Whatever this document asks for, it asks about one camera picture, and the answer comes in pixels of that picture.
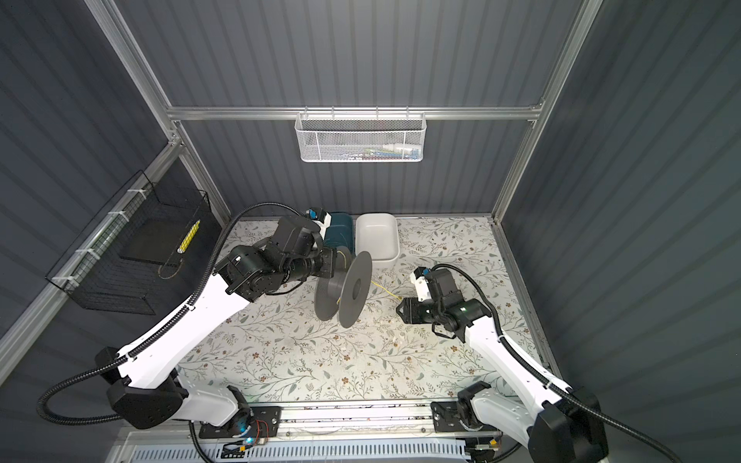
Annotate yellow cable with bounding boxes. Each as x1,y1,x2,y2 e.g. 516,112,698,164
369,280,404,302

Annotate white plastic tray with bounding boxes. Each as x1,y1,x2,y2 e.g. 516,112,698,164
355,213,401,269

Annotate black flat pad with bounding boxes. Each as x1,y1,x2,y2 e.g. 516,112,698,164
119,219,187,265

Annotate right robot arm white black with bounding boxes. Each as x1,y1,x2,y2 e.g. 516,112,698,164
397,264,680,462

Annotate black wire wall basket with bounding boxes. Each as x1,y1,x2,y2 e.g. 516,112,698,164
46,177,220,316

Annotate white vented cover strip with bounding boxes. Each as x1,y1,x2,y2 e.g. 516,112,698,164
129,441,470,463

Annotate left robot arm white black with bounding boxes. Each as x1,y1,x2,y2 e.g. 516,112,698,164
36,208,336,429

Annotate white wire wall basket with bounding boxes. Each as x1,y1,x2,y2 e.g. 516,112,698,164
294,115,428,163

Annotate grey foam spool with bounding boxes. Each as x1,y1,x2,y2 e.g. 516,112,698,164
315,246,372,328

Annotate items in white basket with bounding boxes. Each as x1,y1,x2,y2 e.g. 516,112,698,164
340,144,424,161

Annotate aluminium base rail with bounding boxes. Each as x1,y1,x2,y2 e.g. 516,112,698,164
112,395,592,447

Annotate teal plastic tray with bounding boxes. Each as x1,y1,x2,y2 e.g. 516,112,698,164
324,212,355,254

